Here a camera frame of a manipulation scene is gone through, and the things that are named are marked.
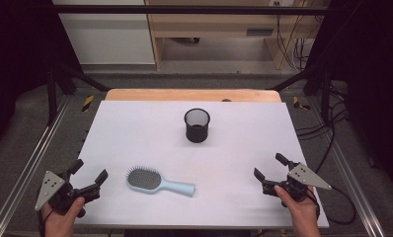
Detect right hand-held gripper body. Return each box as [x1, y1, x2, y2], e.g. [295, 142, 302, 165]
[263, 161, 333, 202]

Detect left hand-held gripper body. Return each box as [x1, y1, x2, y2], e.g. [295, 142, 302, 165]
[35, 170, 102, 216]

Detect light blue hairbrush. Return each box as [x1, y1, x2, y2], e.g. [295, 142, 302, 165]
[125, 166, 197, 198]

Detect black mesh cup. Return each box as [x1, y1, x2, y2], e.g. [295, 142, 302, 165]
[184, 108, 211, 144]

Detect person's right hand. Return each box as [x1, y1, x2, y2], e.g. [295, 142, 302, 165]
[274, 185, 321, 228]

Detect person's left hand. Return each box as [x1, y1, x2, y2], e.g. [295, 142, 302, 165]
[40, 197, 87, 237]

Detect white table board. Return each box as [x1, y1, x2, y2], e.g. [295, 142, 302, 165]
[70, 100, 331, 230]

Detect wooden table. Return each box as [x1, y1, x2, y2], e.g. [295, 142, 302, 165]
[105, 88, 282, 103]

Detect grey desk label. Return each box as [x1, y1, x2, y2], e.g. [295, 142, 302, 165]
[246, 28, 275, 38]

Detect white cabinet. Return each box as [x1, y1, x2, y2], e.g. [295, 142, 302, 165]
[52, 0, 156, 65]

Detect black curtain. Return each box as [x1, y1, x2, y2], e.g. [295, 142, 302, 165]
[306, 0, 393, 192]
[0, 0, 84, 152]

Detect wooden desk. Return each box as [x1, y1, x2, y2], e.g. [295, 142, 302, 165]
[144, 0, 331, 71]

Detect aluminium rail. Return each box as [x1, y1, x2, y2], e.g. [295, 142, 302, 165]
[307, 97, 386, 237]
[0, 95, 72, 237]

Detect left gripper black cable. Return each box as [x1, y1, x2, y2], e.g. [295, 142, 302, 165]
[36, 203, 54, 237]

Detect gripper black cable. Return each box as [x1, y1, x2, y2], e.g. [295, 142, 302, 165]
[307, 124, 357, 226]
[36, 203, 54, 237]

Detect black floor cables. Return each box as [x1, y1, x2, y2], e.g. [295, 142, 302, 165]
[294, 82, 351, 141]

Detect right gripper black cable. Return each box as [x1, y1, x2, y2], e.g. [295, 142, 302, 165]
[307, 124, 357, 226]

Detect black frame stand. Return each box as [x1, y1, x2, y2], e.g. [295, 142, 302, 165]
[45, 62, 112, 126]
[267, 62, 334, 124]

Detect hanging cable bundle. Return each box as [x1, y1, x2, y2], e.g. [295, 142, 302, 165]
[275, 1, 317, 72]

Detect black frame crossbar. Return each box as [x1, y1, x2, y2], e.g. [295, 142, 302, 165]
[50, 4, 347, 16]

